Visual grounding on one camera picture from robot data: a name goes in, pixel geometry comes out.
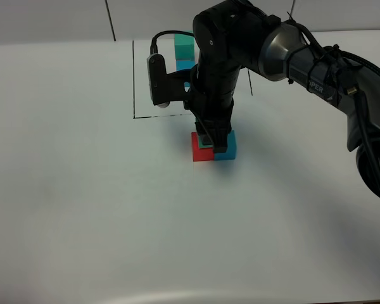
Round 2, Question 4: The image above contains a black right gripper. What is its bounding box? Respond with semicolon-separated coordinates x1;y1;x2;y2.
186;63;238;153

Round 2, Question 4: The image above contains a red cube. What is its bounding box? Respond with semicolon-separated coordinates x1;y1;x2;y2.
191;132;215;162

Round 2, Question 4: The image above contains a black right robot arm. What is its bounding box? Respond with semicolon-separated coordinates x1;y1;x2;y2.
192;1;380;197

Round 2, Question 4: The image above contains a blue template cube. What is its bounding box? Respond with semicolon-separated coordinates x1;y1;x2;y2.
175;59;197;89

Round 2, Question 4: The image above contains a green template cube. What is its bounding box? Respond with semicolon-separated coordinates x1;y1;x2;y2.
174;34;195;61

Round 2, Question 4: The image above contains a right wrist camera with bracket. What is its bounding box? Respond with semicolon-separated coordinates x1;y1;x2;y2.
147;53;194;108

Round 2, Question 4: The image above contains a black right camera cable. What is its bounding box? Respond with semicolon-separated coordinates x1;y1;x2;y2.
149;30;194;56

